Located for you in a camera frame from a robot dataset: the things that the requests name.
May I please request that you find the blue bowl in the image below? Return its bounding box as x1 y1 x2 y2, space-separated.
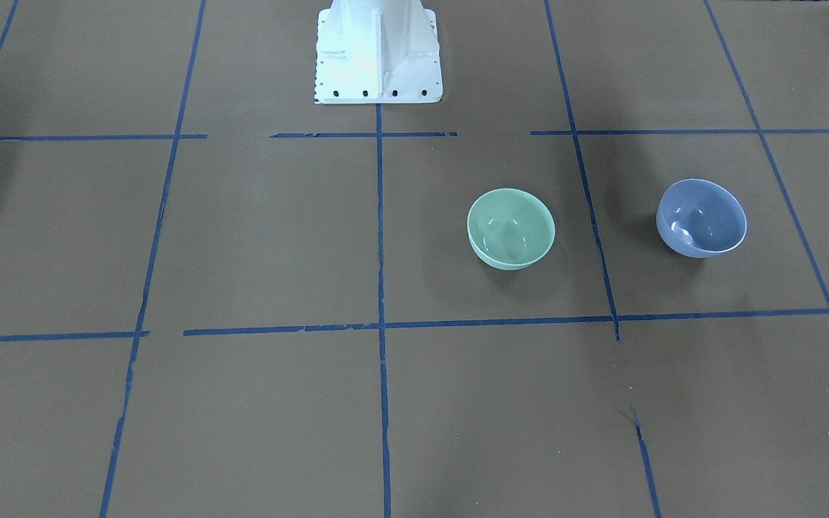
655 179 748 259

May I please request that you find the green bowl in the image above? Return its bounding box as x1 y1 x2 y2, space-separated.
466 188 556 271

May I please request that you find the white pedestal column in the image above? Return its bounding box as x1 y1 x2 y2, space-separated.
313 1 444 104

